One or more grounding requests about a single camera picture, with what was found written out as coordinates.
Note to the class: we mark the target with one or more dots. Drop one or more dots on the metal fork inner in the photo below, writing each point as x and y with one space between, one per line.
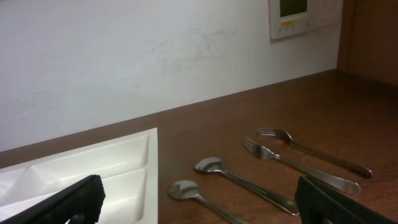
339 183

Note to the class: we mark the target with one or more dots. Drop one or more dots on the metal fork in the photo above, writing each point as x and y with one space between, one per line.
339 183
287 138

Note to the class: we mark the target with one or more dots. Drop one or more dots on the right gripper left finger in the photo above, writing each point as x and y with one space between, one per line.
79 203

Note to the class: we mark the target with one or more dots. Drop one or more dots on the metal fork outer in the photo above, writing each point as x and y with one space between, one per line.
287 138

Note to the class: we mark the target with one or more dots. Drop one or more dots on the brown wooden side panel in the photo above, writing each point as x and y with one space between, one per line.
368 39

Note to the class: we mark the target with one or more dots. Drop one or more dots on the metal tablespoon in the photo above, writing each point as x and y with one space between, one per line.
188 189

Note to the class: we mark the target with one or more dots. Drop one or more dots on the metal tablespoon farther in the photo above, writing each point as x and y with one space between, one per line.
214 164

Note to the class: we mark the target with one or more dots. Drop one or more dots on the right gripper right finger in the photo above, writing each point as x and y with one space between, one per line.
319 204

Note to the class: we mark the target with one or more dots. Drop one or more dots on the white plastic cutlery tray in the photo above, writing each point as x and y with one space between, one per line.
128 167

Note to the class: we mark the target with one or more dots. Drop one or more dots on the white wall control panel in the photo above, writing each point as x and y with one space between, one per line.
292 17

